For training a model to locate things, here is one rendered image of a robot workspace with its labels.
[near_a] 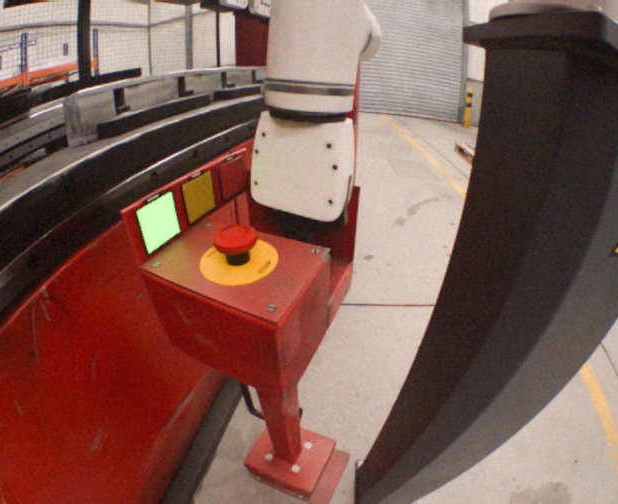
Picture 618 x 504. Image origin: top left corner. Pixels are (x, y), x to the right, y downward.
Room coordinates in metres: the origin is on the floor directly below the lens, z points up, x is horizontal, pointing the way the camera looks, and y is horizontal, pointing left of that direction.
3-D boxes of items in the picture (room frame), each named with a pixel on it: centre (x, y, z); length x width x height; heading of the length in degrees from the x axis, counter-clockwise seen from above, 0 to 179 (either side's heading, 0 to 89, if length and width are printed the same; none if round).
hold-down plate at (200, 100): (0.58, 0.30, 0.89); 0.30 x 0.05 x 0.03; 165
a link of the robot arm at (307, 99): (0.30, 0.00, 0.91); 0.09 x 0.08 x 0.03; 66
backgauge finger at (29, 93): (0.43, 0.56, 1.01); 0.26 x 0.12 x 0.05; 75
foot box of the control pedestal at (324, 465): (0.26, 0.03, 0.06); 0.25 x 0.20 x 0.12; 66
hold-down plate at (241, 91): (0.96, 0.19, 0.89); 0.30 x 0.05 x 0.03; 165
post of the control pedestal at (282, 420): (0.27, 0.05, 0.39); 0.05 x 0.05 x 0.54; 66
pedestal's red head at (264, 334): (0.27, 0.05, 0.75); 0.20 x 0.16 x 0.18; 156
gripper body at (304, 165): (0.30, 0.00, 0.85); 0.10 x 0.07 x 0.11; 66
